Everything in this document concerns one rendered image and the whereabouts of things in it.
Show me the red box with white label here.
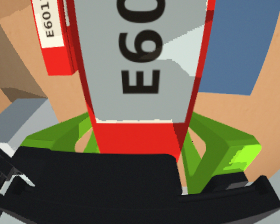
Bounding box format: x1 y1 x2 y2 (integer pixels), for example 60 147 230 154
31 0 78 76

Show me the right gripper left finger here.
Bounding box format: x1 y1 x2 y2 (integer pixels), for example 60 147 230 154
19 112 100 153

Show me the red box of welding electrodes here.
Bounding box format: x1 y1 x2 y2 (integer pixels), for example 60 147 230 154
66 0 216 162

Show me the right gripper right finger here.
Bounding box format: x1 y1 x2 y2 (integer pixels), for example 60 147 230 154
181 111 261 194

